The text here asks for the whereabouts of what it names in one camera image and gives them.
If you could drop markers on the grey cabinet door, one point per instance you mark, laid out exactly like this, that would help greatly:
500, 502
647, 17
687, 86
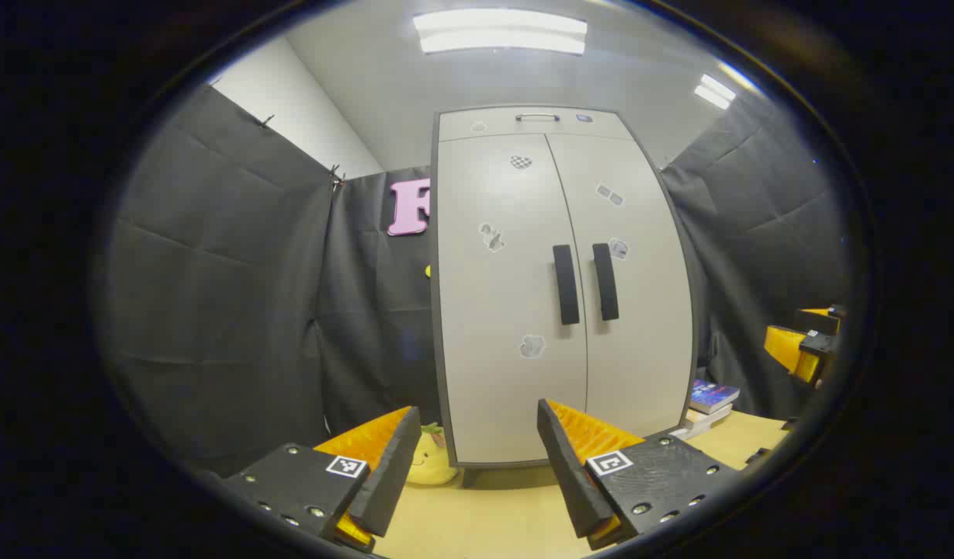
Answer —
500, 310
647, 341

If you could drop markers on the blue book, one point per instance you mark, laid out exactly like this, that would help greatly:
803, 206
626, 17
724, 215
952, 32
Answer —
713, 396

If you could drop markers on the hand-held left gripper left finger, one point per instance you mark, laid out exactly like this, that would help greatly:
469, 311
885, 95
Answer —
395, 466

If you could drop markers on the beige book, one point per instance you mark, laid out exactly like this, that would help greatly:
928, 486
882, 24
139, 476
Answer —
709, 417

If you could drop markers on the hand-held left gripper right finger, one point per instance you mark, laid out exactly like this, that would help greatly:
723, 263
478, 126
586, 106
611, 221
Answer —
566, 473

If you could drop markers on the grey double-door shoe cabinet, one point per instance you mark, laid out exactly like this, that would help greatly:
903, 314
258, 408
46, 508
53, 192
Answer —
523, 124

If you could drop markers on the white book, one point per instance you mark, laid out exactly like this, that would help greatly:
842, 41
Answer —
690, 428

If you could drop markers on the large ceiling light panel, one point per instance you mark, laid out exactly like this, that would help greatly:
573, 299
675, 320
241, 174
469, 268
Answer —
500, 32

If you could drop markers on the yellow plush toy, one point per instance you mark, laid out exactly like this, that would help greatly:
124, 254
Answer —
430, 462

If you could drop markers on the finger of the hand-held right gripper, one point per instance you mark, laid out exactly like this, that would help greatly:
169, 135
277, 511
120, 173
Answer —
787, 349
818, 320

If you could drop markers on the black backdrop cloth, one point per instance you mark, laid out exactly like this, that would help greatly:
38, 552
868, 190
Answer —
228, 295

